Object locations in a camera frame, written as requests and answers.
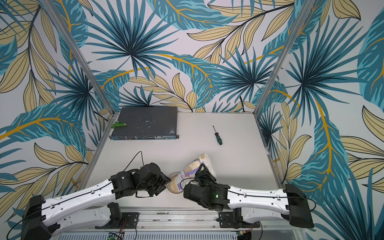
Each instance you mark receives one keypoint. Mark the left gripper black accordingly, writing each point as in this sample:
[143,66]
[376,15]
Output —
[163,179]

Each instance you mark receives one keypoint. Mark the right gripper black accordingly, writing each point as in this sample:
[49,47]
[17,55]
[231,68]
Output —
[202,176]

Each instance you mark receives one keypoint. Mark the oats bag white purple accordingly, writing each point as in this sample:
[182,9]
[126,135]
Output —
[190,170]

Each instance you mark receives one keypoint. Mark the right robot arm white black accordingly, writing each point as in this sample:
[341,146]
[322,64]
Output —
[249,206]

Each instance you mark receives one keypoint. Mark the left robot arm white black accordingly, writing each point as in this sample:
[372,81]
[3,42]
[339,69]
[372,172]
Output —
[44,218]

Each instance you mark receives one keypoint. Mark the patterned breakfast bowl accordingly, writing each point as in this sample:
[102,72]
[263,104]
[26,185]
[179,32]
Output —
[174,186]

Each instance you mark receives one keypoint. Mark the green plastic toy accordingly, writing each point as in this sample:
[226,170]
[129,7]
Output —
[117,124]

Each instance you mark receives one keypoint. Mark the green handled screwdriver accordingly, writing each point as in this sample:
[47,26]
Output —
[218,138]

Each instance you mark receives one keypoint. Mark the aluminium front rail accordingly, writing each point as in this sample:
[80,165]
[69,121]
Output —
[171,224]

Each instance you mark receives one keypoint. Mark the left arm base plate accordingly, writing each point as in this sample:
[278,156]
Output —
[127,221]

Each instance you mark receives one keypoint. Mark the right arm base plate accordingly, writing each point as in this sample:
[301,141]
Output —
[232,219]

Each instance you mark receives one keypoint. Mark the grey network switch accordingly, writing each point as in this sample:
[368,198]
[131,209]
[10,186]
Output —
[147,123]

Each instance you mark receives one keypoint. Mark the left aluminium frame post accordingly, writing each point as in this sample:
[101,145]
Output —
[59,22]

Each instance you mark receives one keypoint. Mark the aluminium frame post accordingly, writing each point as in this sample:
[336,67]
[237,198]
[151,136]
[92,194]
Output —
[59,22]
[305,10]

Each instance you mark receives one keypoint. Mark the right aluminium frame post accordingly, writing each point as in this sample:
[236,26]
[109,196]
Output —
[305,10]

